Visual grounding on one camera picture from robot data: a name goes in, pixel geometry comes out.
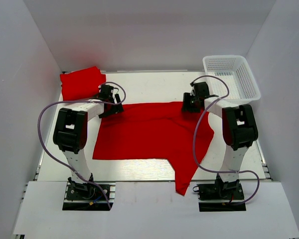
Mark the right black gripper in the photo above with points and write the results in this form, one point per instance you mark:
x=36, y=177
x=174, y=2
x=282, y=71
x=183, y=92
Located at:
x=189, y=105

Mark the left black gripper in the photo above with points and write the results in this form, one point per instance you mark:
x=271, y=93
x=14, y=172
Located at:
x=112, y=108

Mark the red t-shirt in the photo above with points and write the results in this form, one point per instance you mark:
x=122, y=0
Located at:
x=155, y=131
x=81, y=84

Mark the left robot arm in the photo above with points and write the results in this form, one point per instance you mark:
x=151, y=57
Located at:
x=70, y=133

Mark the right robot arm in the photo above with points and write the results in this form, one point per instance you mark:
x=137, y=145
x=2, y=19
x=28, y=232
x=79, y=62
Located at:
x=239, y=131

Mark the folded red t-shirt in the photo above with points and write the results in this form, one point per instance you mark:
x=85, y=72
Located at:
x=81, y=84

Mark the white plastic basket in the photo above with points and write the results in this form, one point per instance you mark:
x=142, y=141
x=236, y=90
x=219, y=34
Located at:
x=231, y=72

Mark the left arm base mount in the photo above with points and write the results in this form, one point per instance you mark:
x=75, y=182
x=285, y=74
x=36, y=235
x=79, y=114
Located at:
x=88, y=197

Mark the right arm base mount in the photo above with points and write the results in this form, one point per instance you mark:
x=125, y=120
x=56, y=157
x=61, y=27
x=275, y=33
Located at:
x=212, y=200

